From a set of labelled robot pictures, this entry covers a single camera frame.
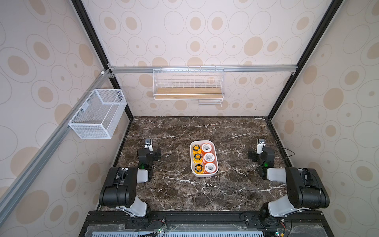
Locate white wire shelf wooden board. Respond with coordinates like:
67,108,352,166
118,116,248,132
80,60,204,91
153,71,225,106

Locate white plastic storage box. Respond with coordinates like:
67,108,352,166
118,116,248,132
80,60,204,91
189,140,219,178

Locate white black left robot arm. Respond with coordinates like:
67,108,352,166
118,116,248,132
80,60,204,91
99,147,161,218

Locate yellow tape roll navy label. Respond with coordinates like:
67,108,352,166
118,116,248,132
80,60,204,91
194,164,204,174
192,153,202,164
191,144,201,154

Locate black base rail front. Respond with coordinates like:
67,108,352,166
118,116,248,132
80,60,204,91
79,210,334,237

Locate aluminium rail wall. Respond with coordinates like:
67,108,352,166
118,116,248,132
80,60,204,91
110,65,298,74
1,69,111,225

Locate aluminium rail back wall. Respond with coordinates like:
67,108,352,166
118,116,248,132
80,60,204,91
110,65,298,74

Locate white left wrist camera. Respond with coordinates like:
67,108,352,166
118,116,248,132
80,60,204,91
144,138,153,151

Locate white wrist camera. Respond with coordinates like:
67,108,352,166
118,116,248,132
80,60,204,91
144,138,153,151
256,139,265,155

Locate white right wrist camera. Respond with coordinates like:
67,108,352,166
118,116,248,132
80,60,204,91
256,139,265,155

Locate black corner frame post right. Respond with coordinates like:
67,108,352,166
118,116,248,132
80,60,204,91
267,0,343,121

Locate black corner frame post left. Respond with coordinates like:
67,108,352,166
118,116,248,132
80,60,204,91
70,0,134,120

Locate white wire mesh basket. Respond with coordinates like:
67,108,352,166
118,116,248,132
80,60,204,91
68,89,127,139

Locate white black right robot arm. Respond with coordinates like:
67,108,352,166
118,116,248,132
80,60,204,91
248,146,330,220

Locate aluminium rail left wall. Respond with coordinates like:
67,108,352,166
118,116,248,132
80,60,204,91
1,69,111,225

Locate orange white tape roll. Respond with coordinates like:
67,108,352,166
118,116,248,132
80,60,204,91
203,153,216,164
201,143,212,154
204,163,217,174

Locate black corner frame post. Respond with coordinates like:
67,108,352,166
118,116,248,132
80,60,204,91
267,0,343,121
70,0,134,120

